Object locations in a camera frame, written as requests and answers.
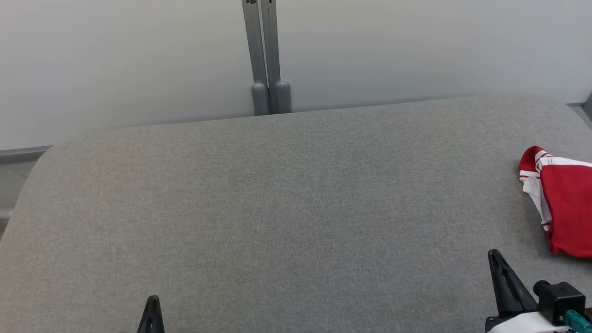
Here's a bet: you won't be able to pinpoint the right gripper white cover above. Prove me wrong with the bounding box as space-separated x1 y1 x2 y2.
485 249 574 333

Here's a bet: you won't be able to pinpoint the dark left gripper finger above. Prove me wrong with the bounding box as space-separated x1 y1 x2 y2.
137 295 165 333

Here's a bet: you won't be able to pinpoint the red shorts with white band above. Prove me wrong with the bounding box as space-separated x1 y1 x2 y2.
536 156 592 259

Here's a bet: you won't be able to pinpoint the grey fabric sofa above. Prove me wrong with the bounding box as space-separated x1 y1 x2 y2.
0 95 592 333

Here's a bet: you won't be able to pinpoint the grey wall baseboard rail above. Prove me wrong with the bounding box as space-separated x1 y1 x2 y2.
0 146 52 163
567 95 592 122

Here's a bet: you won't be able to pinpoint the grey door frame post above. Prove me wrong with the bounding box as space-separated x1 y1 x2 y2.
260 0 292 114
242 0 270 116

